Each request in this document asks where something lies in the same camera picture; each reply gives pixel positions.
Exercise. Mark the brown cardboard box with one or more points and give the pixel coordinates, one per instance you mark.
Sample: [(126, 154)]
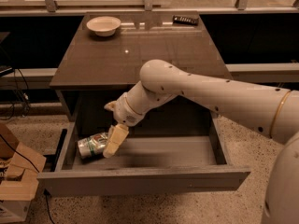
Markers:
[(20, 166)]

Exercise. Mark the white bowl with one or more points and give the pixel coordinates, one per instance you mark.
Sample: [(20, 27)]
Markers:
[(104, 26)]

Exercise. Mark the black device at left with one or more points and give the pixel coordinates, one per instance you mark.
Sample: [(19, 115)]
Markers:
[(5, 63)]

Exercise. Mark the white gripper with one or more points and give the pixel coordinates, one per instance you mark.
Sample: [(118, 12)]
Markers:
[(125, 112)]

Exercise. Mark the crushed 7up can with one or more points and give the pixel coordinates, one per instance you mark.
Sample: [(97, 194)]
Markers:
[(92, 145)]

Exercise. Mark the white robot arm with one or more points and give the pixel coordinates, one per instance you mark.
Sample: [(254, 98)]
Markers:
[(271, 112)]

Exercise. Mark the open grey top drawer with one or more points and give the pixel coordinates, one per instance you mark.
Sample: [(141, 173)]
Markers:
[(163, 155)]

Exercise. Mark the black remote control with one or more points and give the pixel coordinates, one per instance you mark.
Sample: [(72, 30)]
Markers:
[(185, 20)]

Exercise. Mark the grey cabinet with counter top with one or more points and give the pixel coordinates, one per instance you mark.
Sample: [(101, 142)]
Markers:
[(96, 70)]

